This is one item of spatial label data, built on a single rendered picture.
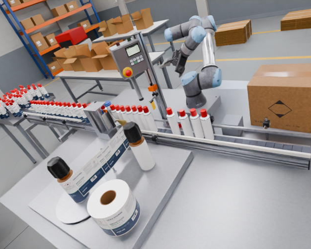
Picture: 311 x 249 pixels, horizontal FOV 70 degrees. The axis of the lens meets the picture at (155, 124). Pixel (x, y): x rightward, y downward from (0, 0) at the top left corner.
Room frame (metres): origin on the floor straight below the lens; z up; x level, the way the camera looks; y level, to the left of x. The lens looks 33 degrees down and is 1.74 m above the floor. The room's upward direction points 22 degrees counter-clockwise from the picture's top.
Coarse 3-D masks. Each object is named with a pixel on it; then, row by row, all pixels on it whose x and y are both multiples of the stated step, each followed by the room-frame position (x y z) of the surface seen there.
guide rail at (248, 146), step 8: (168, 136) 1.12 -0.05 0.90; (176, 136) 1.08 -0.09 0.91; (184, 136) 1.04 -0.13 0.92; (224, 144) 0.87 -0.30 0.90; (232, 144) 0.84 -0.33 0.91; (240, 144) 0.81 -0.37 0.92; (272, 152) 0.70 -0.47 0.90; (280, 152) 0.68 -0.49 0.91; (288, 152) 0.66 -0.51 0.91; (296, 152) 0.64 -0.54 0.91
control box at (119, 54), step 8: (136, 40) 1.32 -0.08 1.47; (112, 48) 1.33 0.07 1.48; (120, 48) 1.30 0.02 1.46; (120, 56) 1.29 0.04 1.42; (136, 56) 1.31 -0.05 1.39; (120, 64) 1.29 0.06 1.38; (128, 64) 1.30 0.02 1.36; (136, 64) 1.31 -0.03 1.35; (144, 64) 1.31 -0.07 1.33; (120, 72) 1.32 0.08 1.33; (136, 72) 1.30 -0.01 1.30
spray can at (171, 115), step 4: (168, 108) 1.13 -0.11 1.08; (168, 112) 1.11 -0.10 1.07; (172, 112) 1.12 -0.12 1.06; (168, 116) 1.11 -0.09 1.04; (172, 116) 1.10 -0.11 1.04; (168, 120) 1.12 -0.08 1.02; (172, 120) 1.10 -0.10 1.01; (176, 120) 1.12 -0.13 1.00; (172, 124) 1.11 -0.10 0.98; (176, 124) 1.11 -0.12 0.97; (172, 128) 1.11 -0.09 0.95; (176, 128) 1.10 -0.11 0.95; (172, 132) 1.13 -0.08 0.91; (176, 132) 1.10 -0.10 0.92; (180, 132) 1.11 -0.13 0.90
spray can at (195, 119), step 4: (192, 108) 1.03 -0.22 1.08; (192, 112) 1.01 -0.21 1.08; (192, 116) 1.01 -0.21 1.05; (196, 116) 1.00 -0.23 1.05; (192, 120) 1.00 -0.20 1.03; (196, 120) 0.99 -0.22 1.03; (192, 124) 1.01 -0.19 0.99; (196, 124) 0.99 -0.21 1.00; (200, 124) 1.00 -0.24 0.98; (196, 128) 1.00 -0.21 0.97; (200, 128) 1.00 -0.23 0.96; (196, 132) 1.00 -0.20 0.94; (200, 132) 0.99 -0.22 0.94; (196, 136) 1.00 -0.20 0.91; (200, 136) 0.99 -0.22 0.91
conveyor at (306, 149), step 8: (160, 128) 1.27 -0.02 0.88; (160, 136) 1.18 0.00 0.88; (216, 136) 0.97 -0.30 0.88; (224, 136) 0.95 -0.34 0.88; (208, 144) 0.94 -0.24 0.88; (216, 144) 0.91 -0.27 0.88; (248, 144) 0.82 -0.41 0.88; (256, 144) 0.80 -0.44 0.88; (264, 144) 0.78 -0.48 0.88; (272, 144) 0.76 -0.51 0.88; (280, 144) 0.74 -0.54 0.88; (256, 152) 0.76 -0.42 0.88; (264, 152) 0.74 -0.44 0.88; (304, 152) 0.65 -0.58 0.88
